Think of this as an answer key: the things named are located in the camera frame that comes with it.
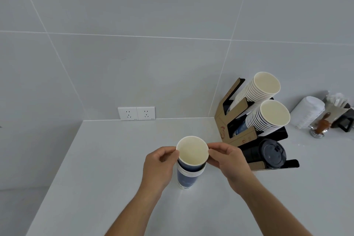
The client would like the blue paper cup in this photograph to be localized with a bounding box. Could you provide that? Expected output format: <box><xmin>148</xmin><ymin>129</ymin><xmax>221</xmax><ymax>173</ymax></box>
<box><xmin>176</xmin><ymin>136</ymin><xmax>209</xmax><ymax>168</ymax></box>

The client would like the sleeve of white cup lids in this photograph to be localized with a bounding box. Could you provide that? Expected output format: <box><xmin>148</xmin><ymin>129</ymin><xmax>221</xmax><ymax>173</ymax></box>
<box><xmin>289</xmin><ymin>96</ymin><xmax>326</xmax><ymax>129</ymax></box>

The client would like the long stack of paper cups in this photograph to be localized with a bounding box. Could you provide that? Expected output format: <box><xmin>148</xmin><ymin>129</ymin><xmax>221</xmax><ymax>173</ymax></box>
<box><xmin>234</xmin><ymin>100</ymin><xmax>291</xmax><ymax>137</ymax></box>
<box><xmin>235</xmin><ymin>72</ymin><xmax>281</xmax><ymax>112</ymax></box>

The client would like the person's left forearm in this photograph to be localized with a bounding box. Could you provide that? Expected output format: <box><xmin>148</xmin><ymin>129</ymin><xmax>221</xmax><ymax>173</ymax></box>
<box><xmin>105</xmin><ymin>185</ymin><xmax>164</xmax><ymax>236</ymax></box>

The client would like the cardboard and black cup holder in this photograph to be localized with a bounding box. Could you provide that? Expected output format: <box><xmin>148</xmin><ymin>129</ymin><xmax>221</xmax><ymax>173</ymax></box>
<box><xmin>214</xmin><ymin>78</ymin><xmax>300</xmax><ymax>172</ymax></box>

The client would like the white wall socket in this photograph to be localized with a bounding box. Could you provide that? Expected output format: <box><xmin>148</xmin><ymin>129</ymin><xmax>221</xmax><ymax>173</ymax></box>
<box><xmin>137</xmin><ymin>107</ymin><xmax>156</xmax><ymax>120</ymax></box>
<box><xmin>118</xmin><ymin>107</ymin><xmax>138</xmax><ymax>121</ymax></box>

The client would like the stack of black cup lids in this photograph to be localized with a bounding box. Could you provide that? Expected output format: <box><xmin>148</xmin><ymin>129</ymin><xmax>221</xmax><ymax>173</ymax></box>
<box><xmin>258</xmin><ymin>139</ymin><xmax>287</xmax><ymax>169</ymax></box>

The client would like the person's right hand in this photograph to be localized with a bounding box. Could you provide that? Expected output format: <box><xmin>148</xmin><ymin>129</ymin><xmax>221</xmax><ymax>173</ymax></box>
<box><xmin>207</xmin><ymin>142</ymin><xmax>256</xmax><ymax>195</ymax></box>

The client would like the wooden handled coffee tamper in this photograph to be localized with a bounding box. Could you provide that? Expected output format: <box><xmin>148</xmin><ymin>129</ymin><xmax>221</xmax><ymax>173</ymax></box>
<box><xmin>310</xmin><ymin>112</ymin><xmax>332</xmax><ymax>138</ymax></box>

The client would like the short stack of blue cups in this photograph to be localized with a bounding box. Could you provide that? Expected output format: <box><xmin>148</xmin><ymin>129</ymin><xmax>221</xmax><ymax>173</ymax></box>
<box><xmin>176</xmin><ymin>158</ymin><xmax>207</xmax><ymax>190</ymax></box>

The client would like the person's right forearm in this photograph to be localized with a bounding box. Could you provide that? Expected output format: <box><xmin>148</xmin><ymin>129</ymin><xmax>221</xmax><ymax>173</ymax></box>
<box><xmin>231</xmin><ymin>173</ymin><xmax>313</xmax><ymax>236</ymax></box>

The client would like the black organiser box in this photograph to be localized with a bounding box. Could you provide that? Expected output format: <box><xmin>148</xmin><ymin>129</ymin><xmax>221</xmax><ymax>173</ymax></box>
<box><xmin>330</xmin><ymin>106</ymin><xmax>354</xmax><ymax>133</ymax></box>

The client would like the person's left hand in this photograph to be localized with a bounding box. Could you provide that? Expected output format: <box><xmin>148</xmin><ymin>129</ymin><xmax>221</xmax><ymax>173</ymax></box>
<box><xmin>142</xmin><ymin>146</ymin><xmax>180</xmax><ymax>193</ymax></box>

